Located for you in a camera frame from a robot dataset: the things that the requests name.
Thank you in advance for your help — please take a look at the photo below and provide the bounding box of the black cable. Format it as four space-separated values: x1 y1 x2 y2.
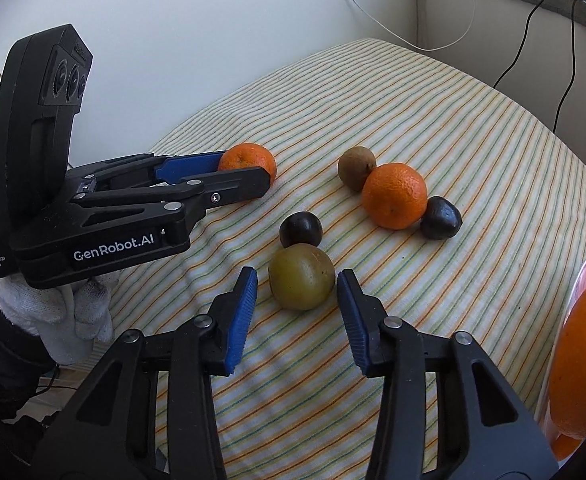
493 0 558 90
553 0 584 133

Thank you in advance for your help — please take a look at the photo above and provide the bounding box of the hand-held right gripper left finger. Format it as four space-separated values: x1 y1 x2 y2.
33 266 259 480

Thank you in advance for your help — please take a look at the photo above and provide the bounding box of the person's left hand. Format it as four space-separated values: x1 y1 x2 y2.
0 272 116 366

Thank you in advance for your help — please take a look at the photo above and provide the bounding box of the small tangerine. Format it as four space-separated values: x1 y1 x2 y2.
218 143 278 186

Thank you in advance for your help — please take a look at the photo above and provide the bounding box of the white cable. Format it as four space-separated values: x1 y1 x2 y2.
324 0 476 52

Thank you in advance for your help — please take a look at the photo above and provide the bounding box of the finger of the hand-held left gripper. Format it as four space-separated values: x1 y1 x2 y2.
67 151 229 192
73 166 273 233

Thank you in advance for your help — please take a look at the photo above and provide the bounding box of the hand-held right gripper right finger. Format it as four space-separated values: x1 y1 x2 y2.
336 269 558 480

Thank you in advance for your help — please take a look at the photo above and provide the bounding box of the green round fruit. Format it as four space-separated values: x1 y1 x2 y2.
268 243 336 311

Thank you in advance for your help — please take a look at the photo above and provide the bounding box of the brown kiwi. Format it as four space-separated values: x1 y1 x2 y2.
337 146 377 192

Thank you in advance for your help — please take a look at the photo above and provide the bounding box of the medium orange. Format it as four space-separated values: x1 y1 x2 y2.
550 432 586 462

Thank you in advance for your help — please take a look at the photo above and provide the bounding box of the large orange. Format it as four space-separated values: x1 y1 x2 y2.
547 275 586 440

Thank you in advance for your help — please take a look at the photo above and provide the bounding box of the dark plum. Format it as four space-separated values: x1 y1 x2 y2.
279 211 323 249
419 196 462 240

